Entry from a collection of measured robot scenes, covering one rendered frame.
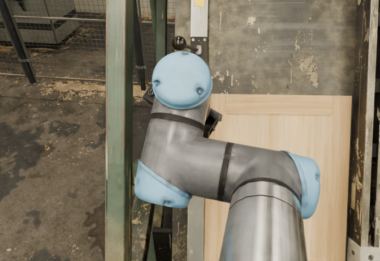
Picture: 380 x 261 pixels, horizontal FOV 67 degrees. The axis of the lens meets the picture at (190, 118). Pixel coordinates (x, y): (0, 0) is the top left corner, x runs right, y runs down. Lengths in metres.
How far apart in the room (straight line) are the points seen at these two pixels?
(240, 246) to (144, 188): 0.15
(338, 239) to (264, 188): 0.77
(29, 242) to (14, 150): 1.01
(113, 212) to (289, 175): 0.68
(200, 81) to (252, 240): 0.19
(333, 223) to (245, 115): 0.43
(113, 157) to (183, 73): 0.58
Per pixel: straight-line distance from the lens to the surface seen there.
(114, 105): 0.88
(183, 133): 0.35
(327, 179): 0.99
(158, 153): 0.35
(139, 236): 1.21
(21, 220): 2.48
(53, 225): 2.35
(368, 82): 0.96
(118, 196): 0.91
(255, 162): 0.34
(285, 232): 0.27
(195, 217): 0.92
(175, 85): 0.35
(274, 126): 0.91
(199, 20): 0.89
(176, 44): 0.75
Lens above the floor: 1.83
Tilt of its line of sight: 38 degrees down
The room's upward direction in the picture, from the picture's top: straight up
